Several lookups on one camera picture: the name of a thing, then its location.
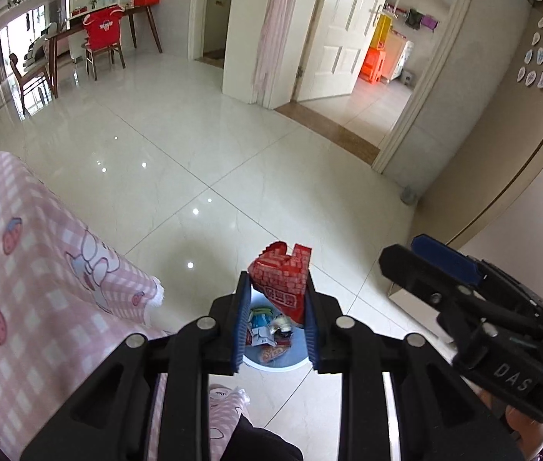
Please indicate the person's right hand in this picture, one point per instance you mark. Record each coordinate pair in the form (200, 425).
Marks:
(526, 430)

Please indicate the grey door stop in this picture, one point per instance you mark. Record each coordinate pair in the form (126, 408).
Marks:
(408, 195)

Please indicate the white drawer cabinet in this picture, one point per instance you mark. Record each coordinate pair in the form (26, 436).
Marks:
(402, 60)

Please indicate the group of white wall decals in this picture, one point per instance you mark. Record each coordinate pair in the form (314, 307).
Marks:
(540, 53)

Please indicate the person's dark clothing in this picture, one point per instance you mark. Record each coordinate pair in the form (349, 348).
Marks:
(252, 442)

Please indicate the white round bin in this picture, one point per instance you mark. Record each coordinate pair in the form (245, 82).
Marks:
(276, 364)

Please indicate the red brick-pattern snack packet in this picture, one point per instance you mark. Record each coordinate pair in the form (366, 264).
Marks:
(281, 273)

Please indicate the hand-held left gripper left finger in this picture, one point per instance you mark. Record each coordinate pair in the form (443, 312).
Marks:
(241, 317)

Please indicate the silver grey wrapper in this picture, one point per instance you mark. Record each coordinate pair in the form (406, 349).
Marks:
(282, 326)

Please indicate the pink lace door curtain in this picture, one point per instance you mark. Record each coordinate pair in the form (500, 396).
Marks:
(276, 29)

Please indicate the wooden chair with red cover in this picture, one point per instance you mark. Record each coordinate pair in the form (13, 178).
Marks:
(104, 55)

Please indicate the light grey sofa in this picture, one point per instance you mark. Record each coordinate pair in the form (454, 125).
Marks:
(36, 48)

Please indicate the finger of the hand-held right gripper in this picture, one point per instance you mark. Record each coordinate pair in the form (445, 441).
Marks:
(410, 269)
(444, 252)

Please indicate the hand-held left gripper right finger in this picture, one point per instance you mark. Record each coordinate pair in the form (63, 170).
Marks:
(310, 326)

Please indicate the wooden chair with grey seat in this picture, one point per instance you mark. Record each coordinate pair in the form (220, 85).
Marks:
(31, 79)

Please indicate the white panel door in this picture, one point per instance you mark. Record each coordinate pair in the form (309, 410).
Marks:
(343, 33)

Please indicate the dark wooden dining table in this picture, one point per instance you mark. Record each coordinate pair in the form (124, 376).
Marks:
(69, 31)

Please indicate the orange plastic stool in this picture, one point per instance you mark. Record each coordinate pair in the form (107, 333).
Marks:
(374, 65)

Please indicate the red shirt chair cover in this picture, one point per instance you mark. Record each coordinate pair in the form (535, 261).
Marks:
(103, 29)

